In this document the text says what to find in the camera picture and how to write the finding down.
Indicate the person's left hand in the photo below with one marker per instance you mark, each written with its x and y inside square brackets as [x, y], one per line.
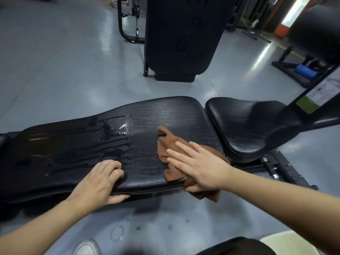
[93, 191]

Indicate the person's right hand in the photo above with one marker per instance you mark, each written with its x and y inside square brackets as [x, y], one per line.
[209, 172]

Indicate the black padded gym bench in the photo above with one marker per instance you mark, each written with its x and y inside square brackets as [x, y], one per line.
[66, 156]

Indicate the brown cleaning cloth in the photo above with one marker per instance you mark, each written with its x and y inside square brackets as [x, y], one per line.
[170, 146]

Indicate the person's left forearm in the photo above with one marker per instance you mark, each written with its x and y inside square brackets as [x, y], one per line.
[32, 233]

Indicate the person's right forearm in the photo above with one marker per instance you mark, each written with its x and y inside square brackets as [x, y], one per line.
[287, 204]

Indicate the person's black trousers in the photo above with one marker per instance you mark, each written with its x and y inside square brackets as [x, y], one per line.
[233, 248]

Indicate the white shoe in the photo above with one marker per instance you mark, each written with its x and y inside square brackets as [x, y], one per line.
[87, 249]

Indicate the pale green basin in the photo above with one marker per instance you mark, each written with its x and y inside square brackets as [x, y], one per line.
[287, 244]

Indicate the blue foam roller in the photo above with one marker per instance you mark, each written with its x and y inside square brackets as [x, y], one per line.
[305, 71]

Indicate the red lit vending machine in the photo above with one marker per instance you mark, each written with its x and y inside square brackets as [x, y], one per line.
[294, 10]

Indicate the black curved machine frame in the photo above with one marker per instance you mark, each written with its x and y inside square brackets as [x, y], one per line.
[120, 29]

